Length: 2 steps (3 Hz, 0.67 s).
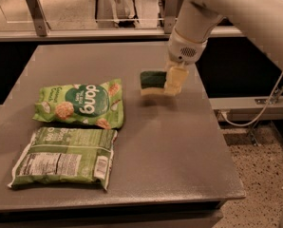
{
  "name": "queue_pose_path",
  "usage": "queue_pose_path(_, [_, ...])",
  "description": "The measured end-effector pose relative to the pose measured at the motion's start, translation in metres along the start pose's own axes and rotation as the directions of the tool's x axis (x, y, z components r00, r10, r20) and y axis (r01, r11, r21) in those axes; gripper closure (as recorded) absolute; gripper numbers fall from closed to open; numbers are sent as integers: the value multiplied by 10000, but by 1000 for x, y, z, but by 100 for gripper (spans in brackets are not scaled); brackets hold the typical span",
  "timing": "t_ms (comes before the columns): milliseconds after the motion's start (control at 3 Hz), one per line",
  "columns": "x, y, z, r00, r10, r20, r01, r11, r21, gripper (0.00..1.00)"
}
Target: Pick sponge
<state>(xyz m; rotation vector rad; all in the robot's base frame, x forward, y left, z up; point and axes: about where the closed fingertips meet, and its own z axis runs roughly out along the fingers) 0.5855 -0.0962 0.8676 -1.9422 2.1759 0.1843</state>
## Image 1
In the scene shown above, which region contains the green dang snack bag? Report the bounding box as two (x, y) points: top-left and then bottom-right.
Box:
(33, 79), (124, 129)

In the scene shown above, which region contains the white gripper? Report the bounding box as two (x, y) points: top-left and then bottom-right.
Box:
(164, 29), (207, 96)

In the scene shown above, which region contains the left metal rail bracket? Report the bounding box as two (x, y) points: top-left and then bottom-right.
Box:
(25, 0), (48, 37)

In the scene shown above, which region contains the green bag showing nutrition label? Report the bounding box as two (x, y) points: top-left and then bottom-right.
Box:
(9, 127), (118, 189)

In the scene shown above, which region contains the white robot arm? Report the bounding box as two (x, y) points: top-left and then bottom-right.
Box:
(163, 0), (283, 96)

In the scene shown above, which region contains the horizontal metal rail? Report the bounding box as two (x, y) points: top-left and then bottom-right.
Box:
(0, 26), (244, 43)

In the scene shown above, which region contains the right metal rail bracket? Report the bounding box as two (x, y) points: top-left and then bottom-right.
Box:
(164, 0), (178, 34)

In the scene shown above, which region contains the white cable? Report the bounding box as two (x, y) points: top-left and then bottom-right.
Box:
(221, 71), (283, 127)

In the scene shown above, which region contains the metal rail bracket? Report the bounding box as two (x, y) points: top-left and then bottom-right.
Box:
(164, 0), (178, 34)
(25, 0), (48, 37)

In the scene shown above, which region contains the green and yellow sponge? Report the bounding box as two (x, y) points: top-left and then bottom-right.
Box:
(140, 71), (166, 96)

